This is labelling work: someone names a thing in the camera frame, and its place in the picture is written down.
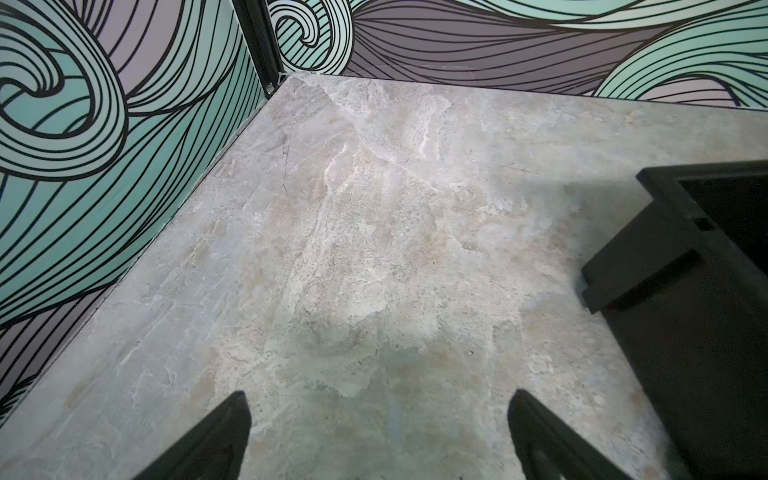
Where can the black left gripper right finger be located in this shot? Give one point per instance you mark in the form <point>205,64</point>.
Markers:
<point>547,448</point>

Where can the black corner frame post left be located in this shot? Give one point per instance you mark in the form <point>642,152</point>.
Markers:
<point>256,25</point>

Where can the black storage bin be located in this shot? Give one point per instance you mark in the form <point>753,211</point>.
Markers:
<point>683,288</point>

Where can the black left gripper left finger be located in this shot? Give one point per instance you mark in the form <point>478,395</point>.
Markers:
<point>212,449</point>

